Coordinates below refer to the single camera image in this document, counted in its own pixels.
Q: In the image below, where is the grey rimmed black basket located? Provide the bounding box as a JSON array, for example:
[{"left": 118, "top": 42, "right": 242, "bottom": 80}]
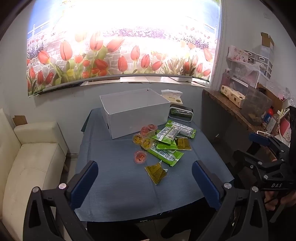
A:
[{"left": 169, "top": 104, "right": 194, "bottom": 123}]

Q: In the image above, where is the yellow jelly cup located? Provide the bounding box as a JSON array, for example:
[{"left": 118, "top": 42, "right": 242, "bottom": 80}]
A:
[
  {"left": 140, "top": 137, "right": 154, "bottom": 150},
  {"left": 132, "top": 133, "right": 144, "bottom": 145}
]

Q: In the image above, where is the tulip poster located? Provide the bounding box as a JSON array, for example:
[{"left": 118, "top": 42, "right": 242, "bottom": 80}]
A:
[{"left": 26, "top": 1, "right": 222, "bottom": 96}]

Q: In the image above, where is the blue tablecloth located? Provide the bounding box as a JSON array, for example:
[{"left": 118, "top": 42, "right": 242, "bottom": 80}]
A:
[{"left": 76, "top": 108, "right": 233, "bottom": 222}]

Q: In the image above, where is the person's right hand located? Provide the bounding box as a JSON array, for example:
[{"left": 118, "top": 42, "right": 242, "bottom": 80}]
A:
[{"left": 264, "top": 191, "right": 296, "bottom": 211}]

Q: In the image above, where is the olive yellow snack packet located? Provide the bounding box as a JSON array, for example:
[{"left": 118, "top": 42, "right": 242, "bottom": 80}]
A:
[
  {"left": 145, "top": 161, "right": 168, "bottom": 185},
  {"left": 175, "top": 137, "right": 192, "bottom": 151}
]

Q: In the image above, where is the clear plastic container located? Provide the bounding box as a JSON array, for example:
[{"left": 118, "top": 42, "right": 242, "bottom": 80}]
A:
[{"left": 240, "top": 86, "right": 272, "bottom": 126}]

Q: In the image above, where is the green snack bag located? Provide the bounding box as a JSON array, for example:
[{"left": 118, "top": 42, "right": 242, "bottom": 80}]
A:
[
  {"left": 147, "top": 148, "right": 184, "bottom": 167},
  {"left": 157, "top": 141, "right": 178, "bottom": 151},
  {"left": 152, "top": 126, "right": 180, "bottom": 145},
  {"left": 166, "top": 120, "right": 196, "bottom": 138}
]

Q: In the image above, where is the tissue pack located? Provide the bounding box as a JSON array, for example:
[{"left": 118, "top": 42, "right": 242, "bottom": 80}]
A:
[{"left": 161, "top": 89, "right": 183, "bottom": 105}]

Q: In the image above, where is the cream patterned carton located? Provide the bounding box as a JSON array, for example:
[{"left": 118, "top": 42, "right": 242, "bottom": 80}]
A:
[{"left": 220, "top": 85, "right": 245, "bottom": 108}]

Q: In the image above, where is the wooden side shelf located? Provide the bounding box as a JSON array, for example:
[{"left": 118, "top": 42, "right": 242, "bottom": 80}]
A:
[{"left": 201, "top": 88, "right": 273, "bottom": 149}]

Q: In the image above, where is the red jelly cup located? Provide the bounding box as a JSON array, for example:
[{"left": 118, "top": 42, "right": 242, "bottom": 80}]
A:
[
  {"left": 134, "top": 151, "right": 147, "bottom": 164},
  {"left": 147, "top": 124, "right": 158, "bottom": 131},
  {"left": 140, "top": 126, "right": 153, "bottom": 137}
]

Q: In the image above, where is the white leather sofa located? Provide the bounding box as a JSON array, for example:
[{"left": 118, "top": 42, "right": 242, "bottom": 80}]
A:
[{"left": 1, "top": 111, "right": 68, "bottom": 240}]

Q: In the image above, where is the white cardboard box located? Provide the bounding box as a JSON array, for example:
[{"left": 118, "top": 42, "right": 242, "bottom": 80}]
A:
[{"left": 100, "top": 88, "right": 171, "bottom": 139}]

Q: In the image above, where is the white drawer organizer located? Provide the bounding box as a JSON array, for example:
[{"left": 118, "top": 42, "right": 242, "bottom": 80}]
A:
[{"left": 245, "top": 45, "right": 274, "bottom": 79}]

